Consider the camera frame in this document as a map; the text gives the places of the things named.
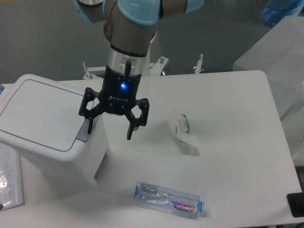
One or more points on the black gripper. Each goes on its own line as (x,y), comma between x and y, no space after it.
(118,95)

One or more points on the white push-top trash can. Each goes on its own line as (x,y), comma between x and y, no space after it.
(39,119)

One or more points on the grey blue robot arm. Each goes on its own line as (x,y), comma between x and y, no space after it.
(130,26)

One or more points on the crumpled clear plastic wrapper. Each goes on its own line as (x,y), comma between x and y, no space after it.
(182,135)

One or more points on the crushed clear plastic bottle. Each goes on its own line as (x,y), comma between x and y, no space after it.
(164,199)

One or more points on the blue plastic water jug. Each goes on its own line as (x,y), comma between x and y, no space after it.
(275,10)

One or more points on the black device at edge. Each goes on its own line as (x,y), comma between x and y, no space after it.
(296,204)

